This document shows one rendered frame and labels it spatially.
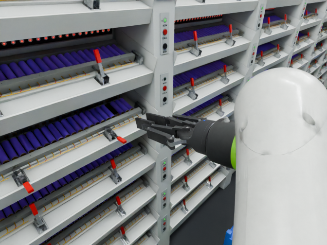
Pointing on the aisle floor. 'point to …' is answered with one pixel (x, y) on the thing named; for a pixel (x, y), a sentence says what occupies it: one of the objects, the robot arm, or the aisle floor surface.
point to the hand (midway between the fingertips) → (150, 122)
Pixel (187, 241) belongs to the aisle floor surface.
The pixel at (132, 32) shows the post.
